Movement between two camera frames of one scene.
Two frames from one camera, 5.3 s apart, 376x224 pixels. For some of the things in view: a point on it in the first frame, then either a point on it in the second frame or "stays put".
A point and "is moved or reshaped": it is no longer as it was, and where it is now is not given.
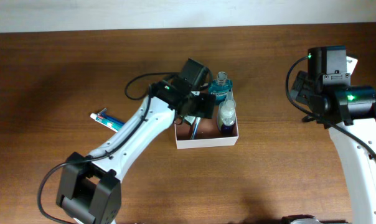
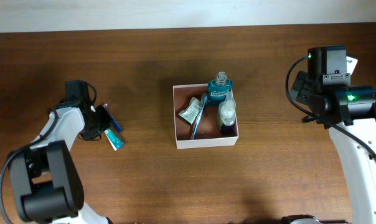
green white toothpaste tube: (106, 122) is moved or reshaped
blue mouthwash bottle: (220, 86) stays put
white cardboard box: (208, 135) stays put
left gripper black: (206, 101) → (101, 110)
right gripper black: (300, 88) stays put
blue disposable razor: (103, 114) is moved or reshaped
